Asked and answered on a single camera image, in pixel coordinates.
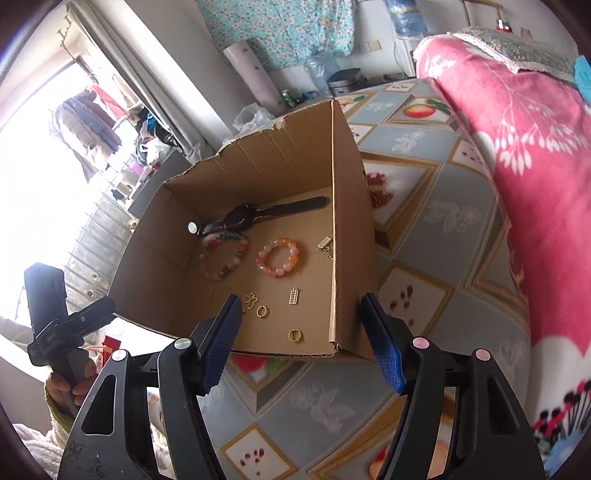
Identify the hanging coat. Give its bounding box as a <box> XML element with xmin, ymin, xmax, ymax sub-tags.
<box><xmin>53</xmin><ymin>85</ymin><xmax>123</xmax><ymax>171</ymax></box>

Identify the white water dispenser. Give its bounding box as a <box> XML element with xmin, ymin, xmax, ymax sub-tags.
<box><xmin>392</xmin><ymin>37</ymin><xmax>419</xmax><ymax>79</ymax></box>

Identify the blue folded blanket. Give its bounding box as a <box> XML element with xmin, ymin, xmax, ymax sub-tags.
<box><xmin>573</xmin><ymin>55</ymin><xmax>591</xmax><ymax>100</ymax></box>

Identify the brown cardboard box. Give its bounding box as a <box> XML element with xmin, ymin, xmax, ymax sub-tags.
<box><xmin>111</xmin><ymin>98</ymin><xmax>380</xmax><ymax>365</ymax></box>

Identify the grey patterned pillow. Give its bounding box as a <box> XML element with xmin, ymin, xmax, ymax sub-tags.
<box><xmin>450</xmin><ymin>25</ymin><xmax>580</xmax><ymax>84</ymax></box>

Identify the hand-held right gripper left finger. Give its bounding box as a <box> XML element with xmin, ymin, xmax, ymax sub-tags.
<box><xmin>58</xmin><ymin>293</ymin><xmax>244</xmax><ymax>480</ymax></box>

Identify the white plastic bag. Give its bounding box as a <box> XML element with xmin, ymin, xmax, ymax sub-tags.
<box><xmin>232</xmin><ymin>104</ymin><xmax>273</xmax><ymax>139</ymax></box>

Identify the grey rice cooker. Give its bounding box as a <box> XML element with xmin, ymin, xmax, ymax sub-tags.
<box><xmin>327</xmin><ymin>68</ymin><xmax>368</xmax><ymax>97</ymax></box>

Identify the pink floral blanket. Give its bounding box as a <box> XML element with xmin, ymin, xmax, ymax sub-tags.
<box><xmin>413</xmin><ymin>32</ymin><xmax>591</xmax><ymax>478</ymax></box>

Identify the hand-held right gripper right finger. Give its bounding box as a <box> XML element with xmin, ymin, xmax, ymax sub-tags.
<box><xmin>360</xmin><ymin>292</ymin><xmax>546</xmax><ymax>480</ymax></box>

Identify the person's left hand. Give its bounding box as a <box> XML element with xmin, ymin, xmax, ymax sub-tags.
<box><xmin>45</xmin><ymin>348</ymin><xmax>100</xmax><ymax>409</ymax></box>

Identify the person's left forearm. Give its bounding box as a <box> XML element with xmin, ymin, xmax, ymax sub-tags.
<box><xmin>13</xmin><ymin>390</ymin><xmax>77</xmax><ymax>480</ymax></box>

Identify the blue water bottle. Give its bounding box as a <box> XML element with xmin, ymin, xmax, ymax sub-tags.
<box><xmin>388</xmin><ymin>0</ymin><xmax>428</xmax><ymax>40</ymax></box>

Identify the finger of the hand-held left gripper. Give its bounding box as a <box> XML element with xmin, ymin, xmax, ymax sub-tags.
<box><xmin>69</xmin><ymin>295</ymin><xmax>116</xmax><ymax>334</ymax></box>

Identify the small pink orange bead bracelet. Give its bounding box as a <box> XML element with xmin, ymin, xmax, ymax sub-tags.
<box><xmin>256</xmin><ymin>237</ymin><xmax>302</xmax><ymax>279</ymax></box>

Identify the pile of clothes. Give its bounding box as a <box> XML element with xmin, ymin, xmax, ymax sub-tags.
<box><xmin>134</xmin><ymin>104</ymin><xmax>178</xmax><ymax>167</ymax></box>

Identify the clear empty water jug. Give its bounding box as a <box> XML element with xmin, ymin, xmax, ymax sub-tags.
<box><xmin>305</xmin><ymin>50</ymin><xmax>340</xmax><ymax>95</ymax></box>

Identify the teal floral hanging cloth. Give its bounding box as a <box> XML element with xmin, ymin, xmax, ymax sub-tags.
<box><xmin>196</xmin><ymin>0</ymin><xmax>358</xmax><ymax>70</ymax></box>

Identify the large multicolour bead bracelet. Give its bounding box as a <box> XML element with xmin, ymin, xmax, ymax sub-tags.
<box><xmin>199</xmin><ymin>233</ymin><xmax>251</xmax><ymax>280</ymax></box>

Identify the grey cabinet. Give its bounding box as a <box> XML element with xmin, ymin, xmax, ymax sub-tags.
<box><xmin>127</xmin><ymin>150</ymin><xmax>197</xmax><ymax>222</ymax></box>

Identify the black wristwatch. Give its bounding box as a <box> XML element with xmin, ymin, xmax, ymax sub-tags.
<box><xmin>199</xmin><ymin>196</ymin><xmax>328</xmax><ymax>236</ymax></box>

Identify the white curtain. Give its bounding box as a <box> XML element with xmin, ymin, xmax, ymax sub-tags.
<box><xmin>69</xmin><ymin>0</ymin><xmax>222</xmax><ymax>158</ymax></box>

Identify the pink rolled mat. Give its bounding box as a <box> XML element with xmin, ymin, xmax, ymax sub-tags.
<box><xmin>223</xmin><ymin>41</ymin><xmax>287</xmax><ymax>116</ymax></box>

